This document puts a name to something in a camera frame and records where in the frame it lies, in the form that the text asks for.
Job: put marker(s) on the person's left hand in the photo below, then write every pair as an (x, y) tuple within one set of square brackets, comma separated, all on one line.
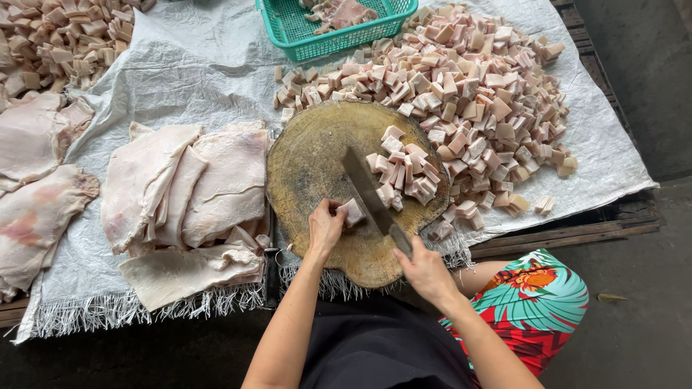
[(323, 229)]

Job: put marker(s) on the dry yellow leaf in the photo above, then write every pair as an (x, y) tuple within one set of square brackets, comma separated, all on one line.
[(611, 297)]

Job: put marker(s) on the single raw pork chunk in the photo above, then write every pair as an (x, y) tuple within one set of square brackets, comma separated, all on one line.
[(352, 212)]

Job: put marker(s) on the person's left fingers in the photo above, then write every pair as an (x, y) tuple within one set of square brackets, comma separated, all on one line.
[(328, 205)]

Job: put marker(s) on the person's right hand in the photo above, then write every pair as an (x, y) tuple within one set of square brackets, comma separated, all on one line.
[(430, 278)]

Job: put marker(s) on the person's right leg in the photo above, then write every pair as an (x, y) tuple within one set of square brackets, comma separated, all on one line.
[(476, 276)]

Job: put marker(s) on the round wooden chopping block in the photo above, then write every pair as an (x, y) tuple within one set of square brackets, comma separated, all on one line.
[(313, 162)]

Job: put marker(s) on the wooden pallet platform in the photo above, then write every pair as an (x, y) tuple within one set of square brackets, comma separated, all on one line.
[(546, 237)]

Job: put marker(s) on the heap of pale pork cubes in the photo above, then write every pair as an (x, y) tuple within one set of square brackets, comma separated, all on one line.
[(59, 43)]

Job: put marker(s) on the black apron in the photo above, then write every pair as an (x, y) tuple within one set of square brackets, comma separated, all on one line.
[(378, 346)]

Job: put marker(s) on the small pile of pork cubes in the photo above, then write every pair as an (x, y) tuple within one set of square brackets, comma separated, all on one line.
[(408, 170)]

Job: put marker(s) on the heap of pork skin slabs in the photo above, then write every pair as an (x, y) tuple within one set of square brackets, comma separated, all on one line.
[(38, 216), (184, 189)]

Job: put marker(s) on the white woven plastic sheet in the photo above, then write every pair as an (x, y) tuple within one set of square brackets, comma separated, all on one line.
[(205, 70)]

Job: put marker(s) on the green plastic basket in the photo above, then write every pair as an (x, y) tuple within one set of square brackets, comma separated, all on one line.
[(281, 24)]

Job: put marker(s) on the large heap of pork cubes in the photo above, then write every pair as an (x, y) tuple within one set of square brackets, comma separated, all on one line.
[(476, 102)]

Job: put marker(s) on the raw pork pieces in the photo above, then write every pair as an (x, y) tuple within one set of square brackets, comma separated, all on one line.
[(346, 13)]

